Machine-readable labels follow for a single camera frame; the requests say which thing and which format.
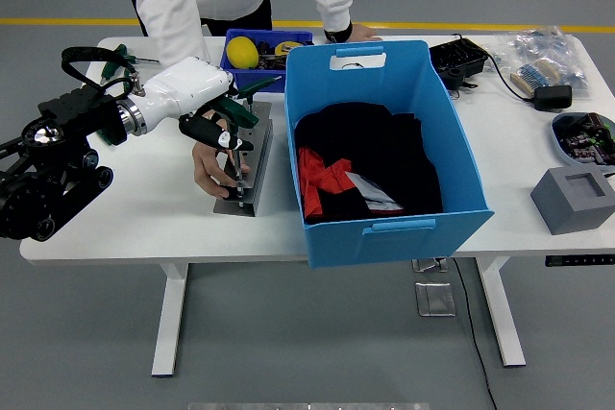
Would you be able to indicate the person's left hand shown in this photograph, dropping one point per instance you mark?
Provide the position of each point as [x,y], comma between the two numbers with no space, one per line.
[364,34]

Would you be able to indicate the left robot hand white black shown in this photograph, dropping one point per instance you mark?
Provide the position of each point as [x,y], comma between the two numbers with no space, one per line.
[182,86]

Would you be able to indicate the person's right hand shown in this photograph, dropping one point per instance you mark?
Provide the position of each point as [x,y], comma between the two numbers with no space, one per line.
[209,167]

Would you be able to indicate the grey metal tool stand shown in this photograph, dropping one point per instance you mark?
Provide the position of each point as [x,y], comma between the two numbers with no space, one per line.
[262,151]

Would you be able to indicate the person's left forearm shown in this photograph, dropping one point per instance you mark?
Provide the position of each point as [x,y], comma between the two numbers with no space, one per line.
[334,7]

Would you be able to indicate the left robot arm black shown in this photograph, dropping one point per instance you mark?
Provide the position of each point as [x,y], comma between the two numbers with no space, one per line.
[72,112]

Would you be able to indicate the large blue plastic box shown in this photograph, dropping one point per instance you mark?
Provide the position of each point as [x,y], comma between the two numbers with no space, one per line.
[399,247]

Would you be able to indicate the black wrist watch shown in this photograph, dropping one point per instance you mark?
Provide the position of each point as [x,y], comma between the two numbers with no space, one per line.
[336,35]

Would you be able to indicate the yellow lemon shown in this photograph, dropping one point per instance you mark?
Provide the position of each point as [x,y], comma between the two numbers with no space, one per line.
[241,52]

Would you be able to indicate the small blue plastic bin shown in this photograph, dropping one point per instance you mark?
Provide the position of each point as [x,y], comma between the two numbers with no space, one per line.
[254,79]

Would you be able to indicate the yellow tape measure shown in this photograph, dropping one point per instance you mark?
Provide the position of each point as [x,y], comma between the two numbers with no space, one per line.
[283,47]

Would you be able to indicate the dark small parts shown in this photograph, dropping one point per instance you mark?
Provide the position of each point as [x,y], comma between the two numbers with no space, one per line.
[271,63]

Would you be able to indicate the black plastic tray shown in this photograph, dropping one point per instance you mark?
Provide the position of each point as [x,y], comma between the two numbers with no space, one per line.
[459,57]

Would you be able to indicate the red cloth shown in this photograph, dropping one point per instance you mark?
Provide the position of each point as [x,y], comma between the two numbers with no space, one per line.
[314,175]

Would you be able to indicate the black cloth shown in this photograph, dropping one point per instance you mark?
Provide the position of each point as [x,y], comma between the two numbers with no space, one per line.
[375,151]

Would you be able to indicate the white table leg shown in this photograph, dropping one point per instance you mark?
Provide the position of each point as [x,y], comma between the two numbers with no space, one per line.
[169,319]
[502,314]

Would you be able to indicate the silver grey bag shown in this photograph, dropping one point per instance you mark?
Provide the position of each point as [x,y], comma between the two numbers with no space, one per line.
[375,191]

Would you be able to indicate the clear plastic component bags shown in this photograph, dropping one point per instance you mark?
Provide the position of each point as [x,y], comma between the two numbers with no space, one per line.
[538,45]

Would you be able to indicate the beige resistor tape strip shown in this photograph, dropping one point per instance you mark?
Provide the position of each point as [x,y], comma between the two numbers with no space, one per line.
[533,78]

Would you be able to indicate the black power adapter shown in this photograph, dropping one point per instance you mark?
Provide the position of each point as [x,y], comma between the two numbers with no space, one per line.
[552,98]

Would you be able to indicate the light blue plate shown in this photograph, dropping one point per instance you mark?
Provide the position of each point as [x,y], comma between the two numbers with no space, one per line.
[558,142]

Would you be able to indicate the small metal floor plate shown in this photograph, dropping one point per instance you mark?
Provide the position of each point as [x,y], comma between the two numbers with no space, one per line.
[429,265]

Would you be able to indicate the electronic components pile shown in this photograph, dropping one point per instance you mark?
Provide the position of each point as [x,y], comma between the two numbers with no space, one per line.
[583,141]

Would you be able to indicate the grey block with square recess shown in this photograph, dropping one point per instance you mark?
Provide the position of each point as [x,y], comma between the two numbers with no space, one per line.
[557,208]

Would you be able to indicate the large metal floor plate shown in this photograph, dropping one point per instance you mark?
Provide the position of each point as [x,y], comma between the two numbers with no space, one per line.
[435,299]

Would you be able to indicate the black table control panel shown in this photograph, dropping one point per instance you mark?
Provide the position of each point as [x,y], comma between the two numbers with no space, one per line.
[579,260]

